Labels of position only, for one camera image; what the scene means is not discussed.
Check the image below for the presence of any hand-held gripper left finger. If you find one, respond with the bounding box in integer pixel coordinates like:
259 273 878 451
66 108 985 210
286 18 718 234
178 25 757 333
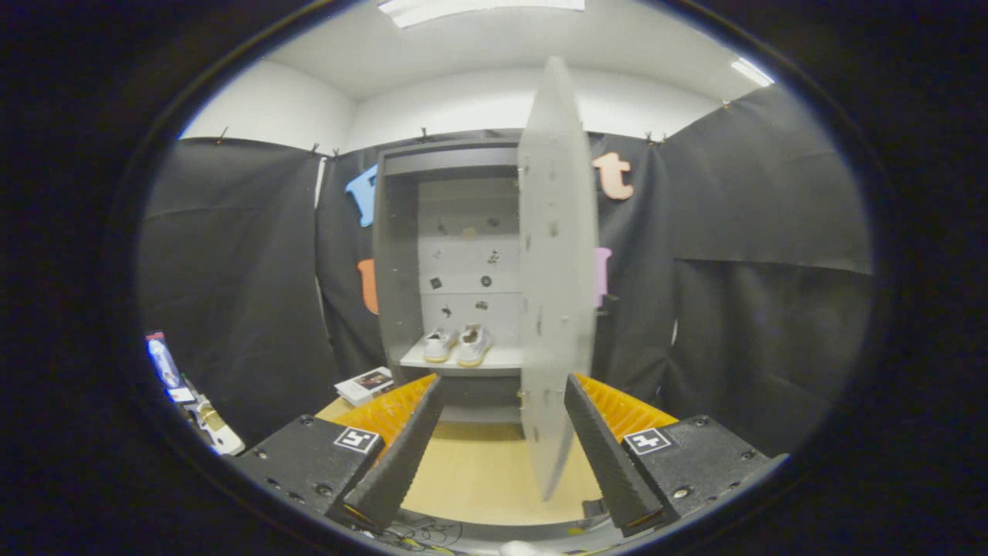
232 374 445 534

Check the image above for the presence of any grey shoe cabinet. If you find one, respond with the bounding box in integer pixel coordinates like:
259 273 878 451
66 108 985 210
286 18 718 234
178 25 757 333
373 137 611 410

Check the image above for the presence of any light grey shoe cabinet door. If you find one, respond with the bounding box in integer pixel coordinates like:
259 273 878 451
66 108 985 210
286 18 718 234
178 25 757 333
516 56 601 501

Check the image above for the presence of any tangle of thin cables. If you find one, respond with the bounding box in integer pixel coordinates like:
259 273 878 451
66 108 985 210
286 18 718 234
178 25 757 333
378 517 464 553

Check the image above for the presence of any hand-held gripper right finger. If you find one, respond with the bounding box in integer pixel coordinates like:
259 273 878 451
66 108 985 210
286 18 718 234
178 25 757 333
563 374 790 539

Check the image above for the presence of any black backdrop cloth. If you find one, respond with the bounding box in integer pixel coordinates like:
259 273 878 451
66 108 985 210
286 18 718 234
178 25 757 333
139 85 873 456

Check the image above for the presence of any wide ceiling light panel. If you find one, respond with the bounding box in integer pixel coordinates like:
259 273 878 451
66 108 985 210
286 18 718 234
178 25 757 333
378 0 585 28

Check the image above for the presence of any narrow ceiling light strip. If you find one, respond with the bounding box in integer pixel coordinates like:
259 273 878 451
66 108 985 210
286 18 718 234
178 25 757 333
729 58 775 87

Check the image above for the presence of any white shoe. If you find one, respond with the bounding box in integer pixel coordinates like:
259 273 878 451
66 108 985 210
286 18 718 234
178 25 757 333
455 323 493 368
423 328 458 364

